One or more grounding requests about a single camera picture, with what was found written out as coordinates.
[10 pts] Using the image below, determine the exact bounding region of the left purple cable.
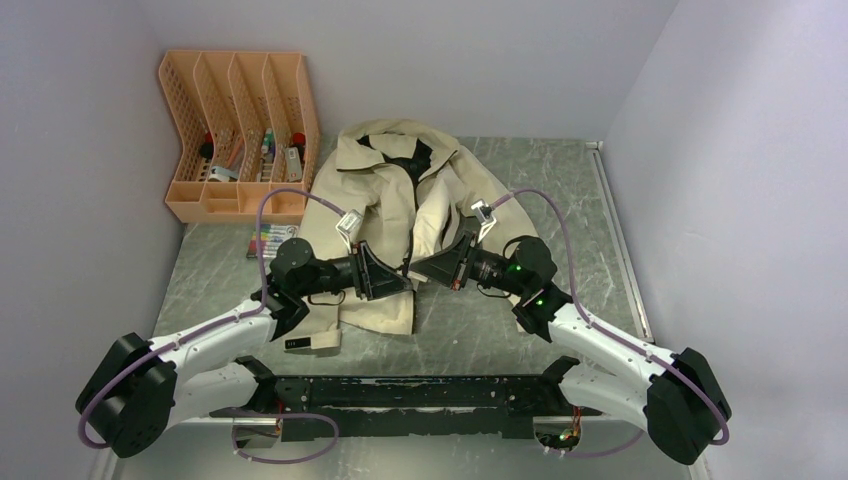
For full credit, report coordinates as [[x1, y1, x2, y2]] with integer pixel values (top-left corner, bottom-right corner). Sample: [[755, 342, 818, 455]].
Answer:
[[78, 187, 349, 465]]

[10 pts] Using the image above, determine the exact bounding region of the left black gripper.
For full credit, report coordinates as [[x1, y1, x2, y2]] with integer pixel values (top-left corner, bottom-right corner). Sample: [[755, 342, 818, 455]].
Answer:
[[297, 240, 414, 301]]

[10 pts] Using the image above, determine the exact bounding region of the pack of coloured markers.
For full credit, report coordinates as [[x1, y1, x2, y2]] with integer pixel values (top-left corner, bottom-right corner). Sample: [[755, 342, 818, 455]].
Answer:
[[246, 223, 299, 261]]

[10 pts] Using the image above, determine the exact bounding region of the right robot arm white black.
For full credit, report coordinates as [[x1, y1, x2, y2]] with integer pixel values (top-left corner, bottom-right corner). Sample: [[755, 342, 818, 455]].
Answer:
[[409, 234, 732, 465]]

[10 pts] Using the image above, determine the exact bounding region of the orange plastic file organizer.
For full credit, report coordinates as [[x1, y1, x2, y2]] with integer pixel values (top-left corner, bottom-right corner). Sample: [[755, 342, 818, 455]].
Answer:
[[158, 50, 321, 224]]

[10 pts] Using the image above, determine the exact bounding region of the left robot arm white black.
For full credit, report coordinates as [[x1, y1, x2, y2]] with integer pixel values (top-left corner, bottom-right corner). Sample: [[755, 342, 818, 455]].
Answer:
[[76, 238, 412, 458]]

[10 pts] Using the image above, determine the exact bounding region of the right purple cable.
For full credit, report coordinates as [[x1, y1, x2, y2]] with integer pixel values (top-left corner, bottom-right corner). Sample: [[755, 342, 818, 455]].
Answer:
[[486, 188, 731, 460]]

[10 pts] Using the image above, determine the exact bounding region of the purple cable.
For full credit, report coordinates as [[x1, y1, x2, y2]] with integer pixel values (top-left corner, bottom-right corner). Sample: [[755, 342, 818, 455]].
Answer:
[[486, 188, 731, 460], [78, 187, 349, 465]]

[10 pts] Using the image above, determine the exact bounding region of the beige zip jacket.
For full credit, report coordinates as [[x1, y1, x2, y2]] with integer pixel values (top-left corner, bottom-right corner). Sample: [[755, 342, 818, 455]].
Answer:
[[281, 119, 539, 351]]

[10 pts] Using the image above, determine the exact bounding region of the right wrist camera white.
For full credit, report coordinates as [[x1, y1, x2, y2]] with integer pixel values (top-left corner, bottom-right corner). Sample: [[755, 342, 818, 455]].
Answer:
[[471, 199, 497, 244]]

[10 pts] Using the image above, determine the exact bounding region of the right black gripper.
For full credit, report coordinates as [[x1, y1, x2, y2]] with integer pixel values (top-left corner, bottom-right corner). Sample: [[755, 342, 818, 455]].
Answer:
[[410, 229, 529, 298]]

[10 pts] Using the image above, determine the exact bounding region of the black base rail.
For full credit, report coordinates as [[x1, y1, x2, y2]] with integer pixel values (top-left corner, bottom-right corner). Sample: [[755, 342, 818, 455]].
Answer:
[[242, 374, 576, 441]]

